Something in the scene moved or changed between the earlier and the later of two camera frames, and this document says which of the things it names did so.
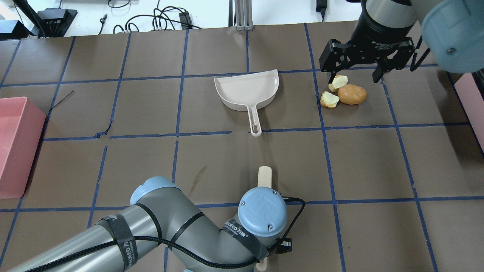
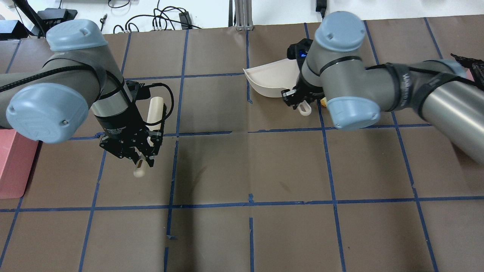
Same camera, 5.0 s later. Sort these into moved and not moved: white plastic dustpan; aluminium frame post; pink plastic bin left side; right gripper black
Moved: right gripper black; white plastic dustpan
Not moved: pink plastic bin left side; aluminium frame post
